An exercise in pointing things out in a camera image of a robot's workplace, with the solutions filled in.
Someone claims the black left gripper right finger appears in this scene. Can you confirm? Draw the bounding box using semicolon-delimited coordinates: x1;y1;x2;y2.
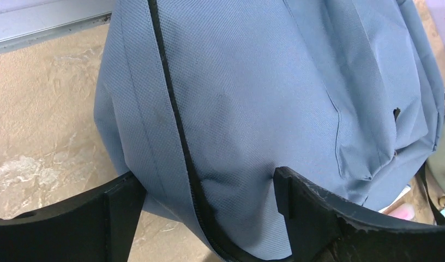
273;167;445;261

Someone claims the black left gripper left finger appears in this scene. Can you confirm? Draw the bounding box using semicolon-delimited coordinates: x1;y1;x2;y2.
0;172;146;261

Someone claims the blue student backpack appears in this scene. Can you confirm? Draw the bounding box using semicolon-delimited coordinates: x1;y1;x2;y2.
94;1;444;261

